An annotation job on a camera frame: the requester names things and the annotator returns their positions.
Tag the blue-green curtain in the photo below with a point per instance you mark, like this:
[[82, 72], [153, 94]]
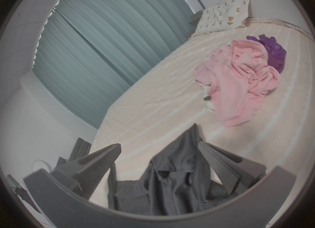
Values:
[[73, 74], [123, 13]]

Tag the purple garment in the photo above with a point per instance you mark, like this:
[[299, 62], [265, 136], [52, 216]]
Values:
[[275, 54]]

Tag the black T-shirt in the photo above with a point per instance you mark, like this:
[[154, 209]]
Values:
[[172, 185]]

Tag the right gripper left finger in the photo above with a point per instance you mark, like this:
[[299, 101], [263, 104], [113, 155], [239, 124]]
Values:
[[91, 173]]

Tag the white printed pillow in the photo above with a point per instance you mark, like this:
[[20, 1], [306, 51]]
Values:
[[221, 15]]

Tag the cream printed garment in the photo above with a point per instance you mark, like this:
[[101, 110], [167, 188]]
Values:
[[209, 106]]

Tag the pink garment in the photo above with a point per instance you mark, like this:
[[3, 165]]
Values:
[[236, 81]]

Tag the round white mirror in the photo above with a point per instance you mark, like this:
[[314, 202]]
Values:
[[39, 165]]

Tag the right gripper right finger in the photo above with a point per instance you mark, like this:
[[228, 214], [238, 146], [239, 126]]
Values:
[[231, 173]]

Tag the bed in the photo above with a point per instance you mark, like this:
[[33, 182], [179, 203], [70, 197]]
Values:
[[160, 99]]

